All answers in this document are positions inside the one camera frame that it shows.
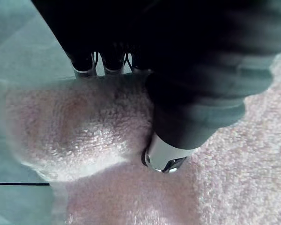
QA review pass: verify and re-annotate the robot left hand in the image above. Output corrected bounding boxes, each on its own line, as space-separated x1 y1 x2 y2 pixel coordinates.
30 0 281 174

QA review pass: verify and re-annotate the pink terry towel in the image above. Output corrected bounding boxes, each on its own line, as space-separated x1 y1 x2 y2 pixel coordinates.
5 50 281 225

